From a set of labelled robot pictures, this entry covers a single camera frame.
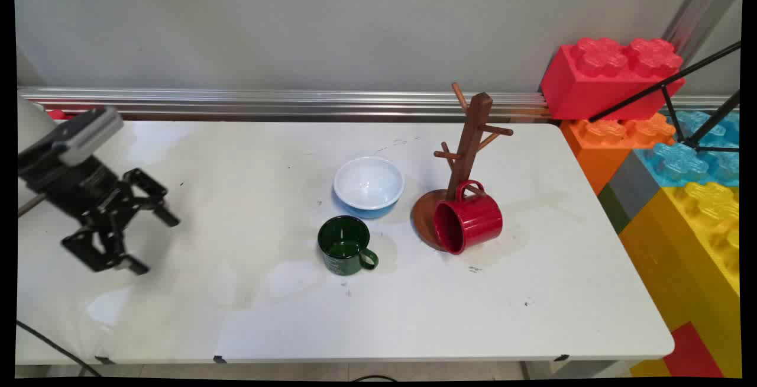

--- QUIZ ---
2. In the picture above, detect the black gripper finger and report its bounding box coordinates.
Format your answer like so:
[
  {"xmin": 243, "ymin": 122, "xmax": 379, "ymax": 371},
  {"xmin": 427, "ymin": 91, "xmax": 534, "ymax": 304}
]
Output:
[
  {"xmin": 62, "ymin": 221, "xmax": 150, "ymax": 276},
  {"xmin": 121, "ymin": 167, "xmax": 181, "ymax": 228}
]

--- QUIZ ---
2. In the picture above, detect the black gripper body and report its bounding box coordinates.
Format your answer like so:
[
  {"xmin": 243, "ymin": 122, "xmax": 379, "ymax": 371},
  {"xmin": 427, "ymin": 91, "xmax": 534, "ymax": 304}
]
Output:
[{"xmin": 18, "ymin": 153, "xmax": 128, "ymax": 223}]

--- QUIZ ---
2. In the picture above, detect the red mug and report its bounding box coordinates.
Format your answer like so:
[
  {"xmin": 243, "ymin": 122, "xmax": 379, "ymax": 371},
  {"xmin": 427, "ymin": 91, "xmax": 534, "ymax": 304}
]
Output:
[{"xmin": 434, "ymin": 180, "xmax": 504, "ymax": 256}]

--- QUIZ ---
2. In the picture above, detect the dark green mug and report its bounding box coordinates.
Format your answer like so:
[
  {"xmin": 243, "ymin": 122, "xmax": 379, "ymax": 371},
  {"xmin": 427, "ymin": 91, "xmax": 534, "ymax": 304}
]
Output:
[{"xmin": 317, "ymin": 215, "xmax": 379, "ymax": 276}]

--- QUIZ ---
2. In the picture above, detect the blue and white bowl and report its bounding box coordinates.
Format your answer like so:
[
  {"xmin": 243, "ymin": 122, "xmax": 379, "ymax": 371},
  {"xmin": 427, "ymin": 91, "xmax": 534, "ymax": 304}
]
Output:
[{"xmin": 333, "ymin": 156, "xmax": 406, "ymax": 220}]

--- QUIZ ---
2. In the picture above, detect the brown wooden mug tree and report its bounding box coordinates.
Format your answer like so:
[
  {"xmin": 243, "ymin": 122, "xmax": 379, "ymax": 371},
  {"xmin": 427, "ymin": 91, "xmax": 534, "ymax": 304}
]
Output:
[{"xmin": 411, "ymin": 82, "xmax": 514, "ymax": 252}]

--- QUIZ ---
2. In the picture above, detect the red giant building brick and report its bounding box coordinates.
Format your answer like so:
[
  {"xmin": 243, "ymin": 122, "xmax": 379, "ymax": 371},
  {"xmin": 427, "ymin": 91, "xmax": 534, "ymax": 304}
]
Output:
[{"xmin": 539, "ymin": 37, "xmax": 687, "ymax": 121}]

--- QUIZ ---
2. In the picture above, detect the orange giant building brick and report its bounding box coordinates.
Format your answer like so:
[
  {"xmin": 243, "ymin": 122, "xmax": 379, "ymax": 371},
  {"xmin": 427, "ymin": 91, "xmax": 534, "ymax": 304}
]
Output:
[{"xmin": 560, "ymin": 113, "xmax": 677, "ymax": 195}]

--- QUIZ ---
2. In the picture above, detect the dark green giant building brick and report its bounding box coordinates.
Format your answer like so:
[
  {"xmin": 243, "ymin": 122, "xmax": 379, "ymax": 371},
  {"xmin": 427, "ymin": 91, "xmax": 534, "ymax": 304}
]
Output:
[{"xmin": 597, "ymin": 183, "xmax": 632, "ymax": 235}]

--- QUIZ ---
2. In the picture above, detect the grey giant building brick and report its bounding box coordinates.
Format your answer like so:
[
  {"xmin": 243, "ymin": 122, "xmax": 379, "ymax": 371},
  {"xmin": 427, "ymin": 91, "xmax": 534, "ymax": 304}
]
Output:
[{"xmin": 608, "ymin": 149, "xmax": 663, "ymax": 220}]

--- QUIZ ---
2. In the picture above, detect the black tripod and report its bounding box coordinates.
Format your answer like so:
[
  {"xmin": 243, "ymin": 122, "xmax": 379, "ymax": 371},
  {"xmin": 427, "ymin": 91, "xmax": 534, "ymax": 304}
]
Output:
[{"xmin": 588, "ymin": 41, "xmax": 742, "ymax": 154}]

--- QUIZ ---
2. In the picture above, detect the blue giant building brick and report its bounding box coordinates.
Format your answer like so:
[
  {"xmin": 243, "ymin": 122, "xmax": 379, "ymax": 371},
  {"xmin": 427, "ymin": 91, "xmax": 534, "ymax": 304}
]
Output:
[{"xmin": 634, "ymin": 109, "xmax": 740, "ymax": 188}]

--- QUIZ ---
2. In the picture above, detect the yellow giant building brick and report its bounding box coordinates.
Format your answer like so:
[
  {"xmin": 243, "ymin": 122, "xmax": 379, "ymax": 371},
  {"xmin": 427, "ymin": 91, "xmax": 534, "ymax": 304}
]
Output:
[{"xmin": 618, "ymin": 181, "xmax": 740, "ymax": 379}]

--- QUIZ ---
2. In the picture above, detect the small red flat brick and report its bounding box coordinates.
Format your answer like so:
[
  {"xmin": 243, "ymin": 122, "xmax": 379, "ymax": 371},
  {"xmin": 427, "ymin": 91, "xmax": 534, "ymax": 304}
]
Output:
[{"xmin": 662, "ymin": 321, "xmax": 725, "ymax": 379}]

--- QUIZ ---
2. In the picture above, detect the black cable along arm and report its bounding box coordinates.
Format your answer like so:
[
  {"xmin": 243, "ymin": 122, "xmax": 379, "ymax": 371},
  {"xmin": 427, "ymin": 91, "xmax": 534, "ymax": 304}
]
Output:
[{"xmin": 18, "ymin": 193, "xmax": 49, "ymax": 218}]

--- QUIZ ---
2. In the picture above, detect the plain black cable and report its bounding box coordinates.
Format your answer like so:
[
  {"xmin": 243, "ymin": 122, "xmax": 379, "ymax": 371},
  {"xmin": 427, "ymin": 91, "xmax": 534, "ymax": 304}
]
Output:
[{"xmin": 17, "ymin": 320, "xmax": 102, "ymax": 377}]

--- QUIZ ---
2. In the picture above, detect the horizontal aluminium rail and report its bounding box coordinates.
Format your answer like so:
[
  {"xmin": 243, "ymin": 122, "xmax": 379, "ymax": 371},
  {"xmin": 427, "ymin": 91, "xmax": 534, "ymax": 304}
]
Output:
[{"xmin": 18, "ymin": 86, "xmax": 740, "ymax": 122}]

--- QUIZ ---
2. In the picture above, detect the slanted aluminium post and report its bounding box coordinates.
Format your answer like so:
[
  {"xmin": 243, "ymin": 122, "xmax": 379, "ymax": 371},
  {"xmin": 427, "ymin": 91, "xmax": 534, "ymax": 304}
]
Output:
[{"xmin": 661, "ymin": 0, "xmax": 743, "ymax": 65}]

